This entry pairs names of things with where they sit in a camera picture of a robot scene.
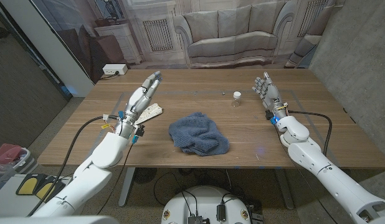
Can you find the grey tape outline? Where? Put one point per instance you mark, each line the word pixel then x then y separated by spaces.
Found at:
pixel 195 92

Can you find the clear plastic container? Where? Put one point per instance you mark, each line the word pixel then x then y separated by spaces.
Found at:
pixel 1 177

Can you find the grey table leg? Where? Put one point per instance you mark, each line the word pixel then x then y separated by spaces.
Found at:
pixel 126 186
pixel 284 189

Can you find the yellow foot pedal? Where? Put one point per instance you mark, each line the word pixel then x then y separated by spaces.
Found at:
pixel 44 189
pixel 27 185

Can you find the clear jar with white lid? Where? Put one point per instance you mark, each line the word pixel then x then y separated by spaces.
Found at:
pixel 236 99

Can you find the white power strip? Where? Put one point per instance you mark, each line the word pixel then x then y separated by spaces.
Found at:
pixel 114 69

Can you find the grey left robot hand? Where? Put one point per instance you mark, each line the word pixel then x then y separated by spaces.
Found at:
pixel 138 104

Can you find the bin with red lid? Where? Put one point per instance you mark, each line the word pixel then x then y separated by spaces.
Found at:
pixel 12 155

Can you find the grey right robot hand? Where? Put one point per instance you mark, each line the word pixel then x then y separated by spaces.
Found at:
pixel 271 95

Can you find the white robot torso base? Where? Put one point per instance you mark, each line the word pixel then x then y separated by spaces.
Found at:
pixel 205 202

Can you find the printed living room backdrop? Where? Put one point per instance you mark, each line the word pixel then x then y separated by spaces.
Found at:
pixel 230 31

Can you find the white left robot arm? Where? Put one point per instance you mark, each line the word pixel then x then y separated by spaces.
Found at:
pixel 86 180

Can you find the blue knitted towel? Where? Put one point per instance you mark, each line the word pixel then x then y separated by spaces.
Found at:
pixel 197 135

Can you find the black round fan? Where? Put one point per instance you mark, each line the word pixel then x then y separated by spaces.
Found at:
pixel 144 175

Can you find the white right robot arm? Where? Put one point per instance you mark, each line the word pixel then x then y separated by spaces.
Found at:
pixel 332 177

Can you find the white patterned pad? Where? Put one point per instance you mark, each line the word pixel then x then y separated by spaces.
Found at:
pixel 152 111

